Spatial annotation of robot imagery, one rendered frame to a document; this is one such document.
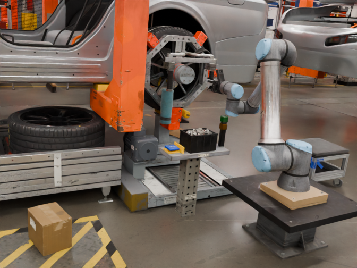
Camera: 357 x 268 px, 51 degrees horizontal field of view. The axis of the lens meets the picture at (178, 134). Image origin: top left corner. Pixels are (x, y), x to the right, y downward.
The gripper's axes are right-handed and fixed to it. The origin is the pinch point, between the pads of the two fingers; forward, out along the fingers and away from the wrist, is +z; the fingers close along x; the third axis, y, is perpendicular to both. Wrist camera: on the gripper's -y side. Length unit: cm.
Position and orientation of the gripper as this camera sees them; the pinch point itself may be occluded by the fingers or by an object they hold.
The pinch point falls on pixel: (209, 79)
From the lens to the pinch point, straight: 282.9
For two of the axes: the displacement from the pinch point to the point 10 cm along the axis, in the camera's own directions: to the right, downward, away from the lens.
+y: -0.8, 9.6, 2.8
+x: 8.8, -0.6, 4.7
